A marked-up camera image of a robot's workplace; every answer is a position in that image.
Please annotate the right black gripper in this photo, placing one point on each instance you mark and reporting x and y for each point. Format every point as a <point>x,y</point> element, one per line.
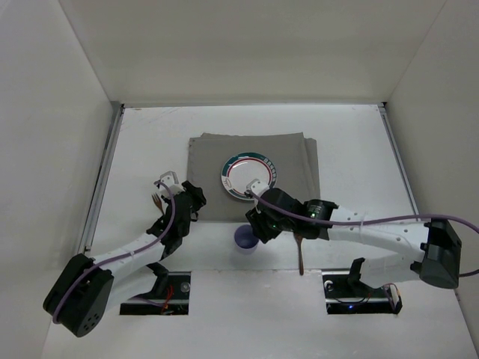
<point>258,225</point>

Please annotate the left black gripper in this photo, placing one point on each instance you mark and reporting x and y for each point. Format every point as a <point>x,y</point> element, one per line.
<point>190,200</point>

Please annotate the lavender plastic cup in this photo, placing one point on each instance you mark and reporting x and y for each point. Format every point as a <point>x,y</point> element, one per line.
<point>245,241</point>

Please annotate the white plate green rim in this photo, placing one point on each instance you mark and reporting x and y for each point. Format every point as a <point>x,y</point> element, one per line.
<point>243,175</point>

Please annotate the grey cloth placemat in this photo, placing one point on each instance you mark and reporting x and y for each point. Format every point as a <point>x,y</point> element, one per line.
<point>289,162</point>

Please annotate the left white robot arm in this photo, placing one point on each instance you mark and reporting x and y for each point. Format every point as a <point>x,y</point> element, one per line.
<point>89,286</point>

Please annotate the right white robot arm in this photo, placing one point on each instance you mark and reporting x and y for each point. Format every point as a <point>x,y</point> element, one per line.
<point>417,250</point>

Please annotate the brown wooden spoon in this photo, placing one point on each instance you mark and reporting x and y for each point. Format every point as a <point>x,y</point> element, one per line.
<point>298,240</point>

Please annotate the brown wooden fork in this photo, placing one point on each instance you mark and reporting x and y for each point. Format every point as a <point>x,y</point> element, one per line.
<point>158,202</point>

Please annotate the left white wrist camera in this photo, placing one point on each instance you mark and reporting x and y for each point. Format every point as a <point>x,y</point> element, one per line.
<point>168,184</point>

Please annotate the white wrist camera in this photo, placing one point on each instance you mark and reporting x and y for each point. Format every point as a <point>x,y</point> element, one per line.
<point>256,188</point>
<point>168,184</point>

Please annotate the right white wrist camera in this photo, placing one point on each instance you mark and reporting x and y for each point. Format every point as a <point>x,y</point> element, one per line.
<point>256,188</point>

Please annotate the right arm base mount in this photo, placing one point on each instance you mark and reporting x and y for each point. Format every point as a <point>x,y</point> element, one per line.
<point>345,294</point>

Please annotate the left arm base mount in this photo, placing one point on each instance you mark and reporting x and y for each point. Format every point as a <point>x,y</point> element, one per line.
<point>169,295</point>

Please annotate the left aluminium table rail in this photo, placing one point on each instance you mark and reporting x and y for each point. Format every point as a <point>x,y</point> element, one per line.
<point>86,236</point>

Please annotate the aluminium table rail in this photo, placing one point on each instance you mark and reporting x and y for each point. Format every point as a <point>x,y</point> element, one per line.
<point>86,236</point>
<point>384,115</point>

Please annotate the right aluminium table rail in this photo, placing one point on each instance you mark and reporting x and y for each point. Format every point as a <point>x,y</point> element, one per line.
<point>384,115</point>

